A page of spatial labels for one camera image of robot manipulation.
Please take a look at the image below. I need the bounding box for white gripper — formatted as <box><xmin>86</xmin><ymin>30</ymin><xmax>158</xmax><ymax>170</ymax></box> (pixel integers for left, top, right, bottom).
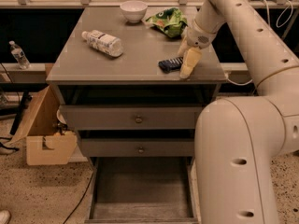
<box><xmin>178</xmin><ymin>20</ymin><xmax>218</xmax><ymax>79</ymax></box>

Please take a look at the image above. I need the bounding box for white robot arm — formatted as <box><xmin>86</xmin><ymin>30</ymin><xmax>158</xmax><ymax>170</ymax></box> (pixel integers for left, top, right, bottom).
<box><xmin>178</xmin><ymin>0</ymin><xmax>299</xmax><ymax>224</ymax></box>

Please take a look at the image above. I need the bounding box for grey wooden drawer cabinet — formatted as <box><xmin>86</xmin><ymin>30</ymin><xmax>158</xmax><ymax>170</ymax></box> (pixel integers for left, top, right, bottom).
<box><xmin>46</xmin><ymin>6</ymin><xmax>229</xmax><ymax>224</ymax></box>

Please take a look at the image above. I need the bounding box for grey top drawer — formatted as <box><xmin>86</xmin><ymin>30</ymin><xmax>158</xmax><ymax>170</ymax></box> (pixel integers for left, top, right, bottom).
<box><xmin>59</xmin><ymin>105</ymin><xmax>203</xmax><ymax>131</ymax></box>

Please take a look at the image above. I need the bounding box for grey middle drawer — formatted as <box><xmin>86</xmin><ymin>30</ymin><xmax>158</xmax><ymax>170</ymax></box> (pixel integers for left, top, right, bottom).
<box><xmin>79</xmin><ymin>139</ymin><xmax>194</xmax><ymax>157</ymax></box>

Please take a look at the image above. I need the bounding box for grey open bottom drawer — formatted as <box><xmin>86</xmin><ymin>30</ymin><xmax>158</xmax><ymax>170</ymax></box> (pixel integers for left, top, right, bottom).
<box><xmin>84</xmin><ymin>157</ymin><xmax>199</xmax><ymax>224</ymax></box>

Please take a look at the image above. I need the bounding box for green snack bag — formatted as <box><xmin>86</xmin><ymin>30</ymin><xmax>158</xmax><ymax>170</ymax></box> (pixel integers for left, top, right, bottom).
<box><xmin>146</xmin><ymin>7</ymin><xmax>188</xmax><ymax>38</ymax></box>

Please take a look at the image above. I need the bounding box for white ceramic bowl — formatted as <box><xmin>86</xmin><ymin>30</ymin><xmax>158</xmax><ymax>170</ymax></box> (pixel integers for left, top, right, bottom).
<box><xmin>120</xmin><ymin>0</ymin><xmax>148</xmax><ymax>23</ymax></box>

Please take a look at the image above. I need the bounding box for lying clear plastic bottle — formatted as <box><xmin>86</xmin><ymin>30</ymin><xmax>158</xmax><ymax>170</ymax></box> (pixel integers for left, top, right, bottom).
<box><xmin>81</xmin><ymin>30</ymin><xmax>123</xmax><ymax>57</ymax></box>

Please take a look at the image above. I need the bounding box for metal stand pole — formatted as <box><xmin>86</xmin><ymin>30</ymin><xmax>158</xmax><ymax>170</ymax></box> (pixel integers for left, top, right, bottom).
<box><xmin>281</xmin><ymin>7</ymin><xmax>299</xmax><ymax>40</ymax></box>

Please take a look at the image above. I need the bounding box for standing water bottle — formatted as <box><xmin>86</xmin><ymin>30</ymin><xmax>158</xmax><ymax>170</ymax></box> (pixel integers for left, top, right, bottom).
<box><xmin>9</xmin><ymin>41</ymin><xmax>30</xmax><ymax>70</ymax></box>

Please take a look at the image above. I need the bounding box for light wooden box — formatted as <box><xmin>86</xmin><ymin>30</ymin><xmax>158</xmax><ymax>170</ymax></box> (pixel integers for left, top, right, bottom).
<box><xmin>10</xmin><ymin>86</ymin><xmax>77</xmax><ymax>165</ymax></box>

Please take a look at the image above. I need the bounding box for white shoe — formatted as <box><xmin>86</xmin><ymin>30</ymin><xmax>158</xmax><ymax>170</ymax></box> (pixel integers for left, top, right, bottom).
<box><xmin>0</xmin><ymin>210</ymin><xmax>11</xmax><ymax>224</ymax></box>

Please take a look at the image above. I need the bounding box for white cable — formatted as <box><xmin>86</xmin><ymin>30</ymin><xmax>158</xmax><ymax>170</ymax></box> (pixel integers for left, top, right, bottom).
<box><xmin>226</xmin><ymin>0</ymin><xmax>295</xmax><ymax>87</ymax></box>

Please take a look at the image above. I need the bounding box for black floor cable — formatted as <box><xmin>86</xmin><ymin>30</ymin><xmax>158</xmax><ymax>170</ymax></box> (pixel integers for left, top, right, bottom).
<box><xmin>62</xmin><ymin>171</ymin><xmax>95</xmax><ymax>224</ymax></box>

